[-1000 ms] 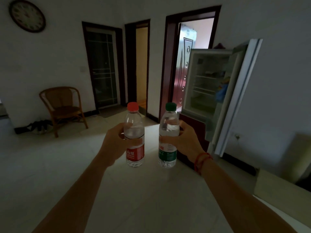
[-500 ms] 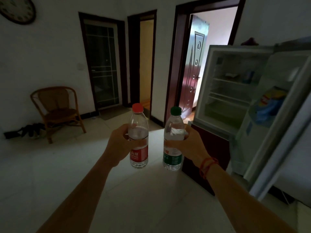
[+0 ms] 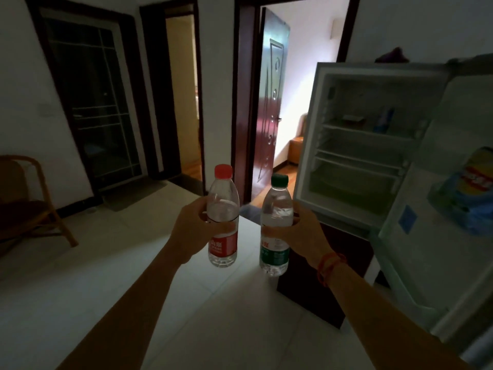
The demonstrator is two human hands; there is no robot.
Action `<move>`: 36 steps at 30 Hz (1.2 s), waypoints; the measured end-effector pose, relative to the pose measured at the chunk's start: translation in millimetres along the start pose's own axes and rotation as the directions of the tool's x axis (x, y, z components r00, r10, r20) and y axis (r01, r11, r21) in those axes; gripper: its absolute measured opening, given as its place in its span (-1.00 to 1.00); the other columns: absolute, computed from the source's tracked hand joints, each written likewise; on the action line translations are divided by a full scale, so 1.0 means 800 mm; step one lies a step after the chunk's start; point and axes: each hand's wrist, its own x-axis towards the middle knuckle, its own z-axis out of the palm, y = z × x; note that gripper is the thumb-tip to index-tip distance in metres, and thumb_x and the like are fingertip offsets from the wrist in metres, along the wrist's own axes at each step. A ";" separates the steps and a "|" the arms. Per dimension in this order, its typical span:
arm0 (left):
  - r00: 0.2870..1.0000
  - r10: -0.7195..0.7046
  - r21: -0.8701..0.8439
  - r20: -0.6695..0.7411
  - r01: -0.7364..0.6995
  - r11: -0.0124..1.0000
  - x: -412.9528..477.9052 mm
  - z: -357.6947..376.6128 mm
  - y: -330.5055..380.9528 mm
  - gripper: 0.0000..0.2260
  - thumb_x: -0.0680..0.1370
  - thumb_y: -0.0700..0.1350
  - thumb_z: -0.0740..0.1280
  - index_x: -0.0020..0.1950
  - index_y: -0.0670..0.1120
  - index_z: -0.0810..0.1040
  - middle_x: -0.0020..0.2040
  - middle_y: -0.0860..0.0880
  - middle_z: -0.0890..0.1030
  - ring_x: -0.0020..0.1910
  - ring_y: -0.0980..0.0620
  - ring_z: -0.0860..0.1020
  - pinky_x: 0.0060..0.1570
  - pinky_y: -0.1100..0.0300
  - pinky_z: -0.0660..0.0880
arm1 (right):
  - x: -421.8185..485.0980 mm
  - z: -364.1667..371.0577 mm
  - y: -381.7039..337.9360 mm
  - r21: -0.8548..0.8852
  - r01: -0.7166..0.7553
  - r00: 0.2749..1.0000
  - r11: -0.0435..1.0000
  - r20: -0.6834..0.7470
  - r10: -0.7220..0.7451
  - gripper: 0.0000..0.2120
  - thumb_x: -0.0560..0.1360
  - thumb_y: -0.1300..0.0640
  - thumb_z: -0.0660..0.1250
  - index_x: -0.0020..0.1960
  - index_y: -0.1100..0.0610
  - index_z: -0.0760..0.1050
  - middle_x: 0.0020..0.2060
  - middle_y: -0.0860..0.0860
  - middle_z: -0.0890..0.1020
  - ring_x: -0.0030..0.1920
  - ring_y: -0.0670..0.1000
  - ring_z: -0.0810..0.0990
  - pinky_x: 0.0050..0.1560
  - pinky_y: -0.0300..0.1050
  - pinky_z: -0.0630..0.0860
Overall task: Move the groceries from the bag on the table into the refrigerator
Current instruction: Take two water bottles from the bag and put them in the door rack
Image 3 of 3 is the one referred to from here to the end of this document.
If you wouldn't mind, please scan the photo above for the blue Lay's chips bag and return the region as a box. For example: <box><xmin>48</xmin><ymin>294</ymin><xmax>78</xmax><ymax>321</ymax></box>
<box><xmin>427</xmin><ymin>146</ymin><xmax>493</xmax><ymax>237</ymax></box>

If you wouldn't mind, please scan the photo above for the red string bracelet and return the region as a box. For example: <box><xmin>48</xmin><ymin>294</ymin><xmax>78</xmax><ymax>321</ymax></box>
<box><xmin>316</xmin><ymin>252</ymin><xmax>347</xmax><ymax>288</ymax></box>

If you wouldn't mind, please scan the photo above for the white refrigerator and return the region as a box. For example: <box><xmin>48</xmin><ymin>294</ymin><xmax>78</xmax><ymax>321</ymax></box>
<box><xmin>276</xmin><ymin>53</ymin><xmax>493</xmax><ymax>370</ymax></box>

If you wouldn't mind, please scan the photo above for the purple drink can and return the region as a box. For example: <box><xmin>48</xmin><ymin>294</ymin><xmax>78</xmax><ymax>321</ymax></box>
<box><xmin>373</xmin><ymin>106</ymin><xmax>395</xmax><ymax>134</ymax></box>

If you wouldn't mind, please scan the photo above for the dark red wooden door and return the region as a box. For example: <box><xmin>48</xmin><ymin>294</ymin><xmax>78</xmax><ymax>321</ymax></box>
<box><xmin>252</xmin><ymin>7</ymin><xmax>291</xmax><ymax>199</ymax></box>

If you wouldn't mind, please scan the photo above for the red cap water bottle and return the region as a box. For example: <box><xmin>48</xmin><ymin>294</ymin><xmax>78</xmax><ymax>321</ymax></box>
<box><xmin>206</xmin><ymin>164</ymin><xmax>240</xmax><ymax>268</ymax></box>

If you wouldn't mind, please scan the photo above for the grey doormat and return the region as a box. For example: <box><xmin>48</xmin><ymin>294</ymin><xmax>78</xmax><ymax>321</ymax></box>
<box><xmin>102</xmin><ymin>179</ymin><xmax>168</xmax><ymax>212</ymax></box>

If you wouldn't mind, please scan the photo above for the bread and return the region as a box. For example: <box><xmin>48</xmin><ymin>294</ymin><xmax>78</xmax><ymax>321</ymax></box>
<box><xmin>340</xmin><ymin>113</ymin><xmax>367</xmax><ymax>130</ymax></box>

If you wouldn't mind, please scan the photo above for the wooden nightstand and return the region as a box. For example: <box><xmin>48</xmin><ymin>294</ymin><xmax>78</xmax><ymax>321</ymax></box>
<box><xmin>287</xmin><ymin>136</ymin><xmax>305</xmax><ymax>165</ymax></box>

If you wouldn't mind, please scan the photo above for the rattan chair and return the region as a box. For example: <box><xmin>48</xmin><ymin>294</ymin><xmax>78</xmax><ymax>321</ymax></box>
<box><xmin>0</xmin><ymin>155</ymin><xmax>79</xmax><ymax>258</ymax></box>

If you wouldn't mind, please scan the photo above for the green cap water bottle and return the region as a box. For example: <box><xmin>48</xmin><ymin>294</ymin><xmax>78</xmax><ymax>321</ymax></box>
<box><xmin>259</xmin><ymin>174</ymin><xmax>294</xmax><ymax>277</ymax></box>

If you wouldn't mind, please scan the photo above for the person's right hand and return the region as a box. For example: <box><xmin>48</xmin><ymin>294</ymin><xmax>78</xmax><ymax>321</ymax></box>
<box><xmin>263</xmin><ymin>202</ymin><xmax>336</xmax><ymax>270</ymax></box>

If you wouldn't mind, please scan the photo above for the person's left hand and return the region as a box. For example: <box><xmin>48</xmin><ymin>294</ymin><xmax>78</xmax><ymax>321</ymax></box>
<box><xmin>169</xmin><ymin>196</ymin><xmax>236</xmax><ymax>266</ymax></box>

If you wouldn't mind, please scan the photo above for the person's right forearm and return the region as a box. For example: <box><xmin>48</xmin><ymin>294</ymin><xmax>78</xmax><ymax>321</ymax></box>
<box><xmin>325</xmin><ymin>264</ymin><xmax>470</xmax><ymax>370</ymax></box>

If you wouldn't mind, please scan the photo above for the dark red cloth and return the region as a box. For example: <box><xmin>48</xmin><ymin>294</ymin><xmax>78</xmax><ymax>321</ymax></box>
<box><xmin>375</xmin><ymin>47</ymin><xmax>410</xmax><ymax>64</ymax></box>

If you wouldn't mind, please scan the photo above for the dark gridded glass door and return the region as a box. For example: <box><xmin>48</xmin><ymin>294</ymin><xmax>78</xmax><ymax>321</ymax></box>
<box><xmin>25</xmin><ymin>0</ymin><xmax>149</xmax><ymax>195</ymax></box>

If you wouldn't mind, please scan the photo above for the person's left forearm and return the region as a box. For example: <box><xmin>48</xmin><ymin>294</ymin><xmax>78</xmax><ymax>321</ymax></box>
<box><xmin>55</xmin><ymin>242</ymin><xmax>185</xmax><ymax>370</ymax></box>

